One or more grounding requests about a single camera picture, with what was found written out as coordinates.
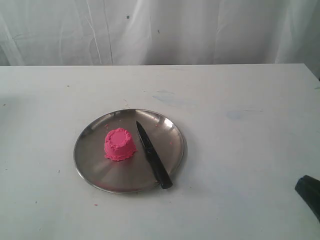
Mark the black knife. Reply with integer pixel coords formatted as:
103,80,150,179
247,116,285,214
136,121,173,189

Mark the pink sand mound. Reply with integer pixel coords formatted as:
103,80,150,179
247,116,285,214
104,127,137,162

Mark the round steel plate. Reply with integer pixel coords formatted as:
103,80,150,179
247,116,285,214
73,109,186,193

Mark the white backdrop curtain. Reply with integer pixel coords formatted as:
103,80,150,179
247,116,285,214
0,0,320,70

